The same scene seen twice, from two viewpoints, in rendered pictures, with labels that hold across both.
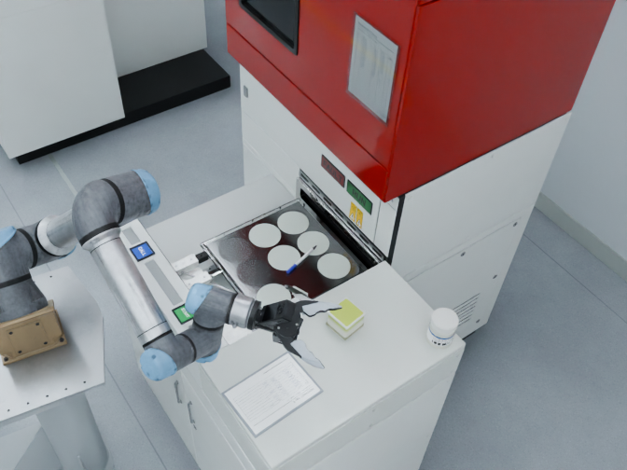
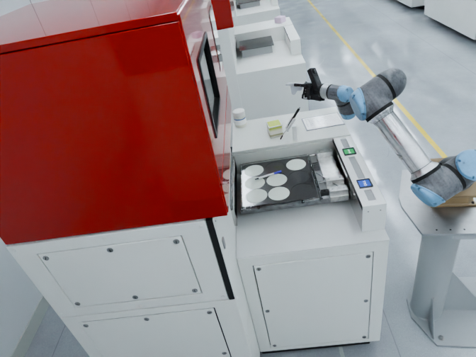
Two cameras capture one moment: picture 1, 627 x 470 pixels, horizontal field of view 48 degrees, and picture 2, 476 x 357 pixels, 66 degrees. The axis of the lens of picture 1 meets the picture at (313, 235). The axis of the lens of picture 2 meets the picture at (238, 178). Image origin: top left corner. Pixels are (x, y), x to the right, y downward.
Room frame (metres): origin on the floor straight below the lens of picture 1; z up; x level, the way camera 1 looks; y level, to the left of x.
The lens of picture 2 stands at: (2.52, 0.97, 1.96)
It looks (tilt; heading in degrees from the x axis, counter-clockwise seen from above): 35 degrees down; 225
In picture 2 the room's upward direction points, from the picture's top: 12 degrees counter-clockwise
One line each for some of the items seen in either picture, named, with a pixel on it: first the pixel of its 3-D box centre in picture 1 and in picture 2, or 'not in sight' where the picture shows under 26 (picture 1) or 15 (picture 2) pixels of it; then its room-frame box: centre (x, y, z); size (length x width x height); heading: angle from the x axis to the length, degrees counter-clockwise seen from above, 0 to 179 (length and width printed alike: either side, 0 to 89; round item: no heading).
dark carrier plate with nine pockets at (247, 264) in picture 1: (284, 257); (276, 180); (1.37, 0.08, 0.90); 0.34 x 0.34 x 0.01; 38
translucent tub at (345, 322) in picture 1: (345, 319); (274, 128); (1.09, -0.10, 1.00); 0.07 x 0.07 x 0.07; 47
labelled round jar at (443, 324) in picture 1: (441, 328); (239, 117); (1.08, -0.36, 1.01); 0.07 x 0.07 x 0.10
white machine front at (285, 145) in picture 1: (310, 164); (225, 190); (1.66, 0.03, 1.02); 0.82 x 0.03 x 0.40; 38
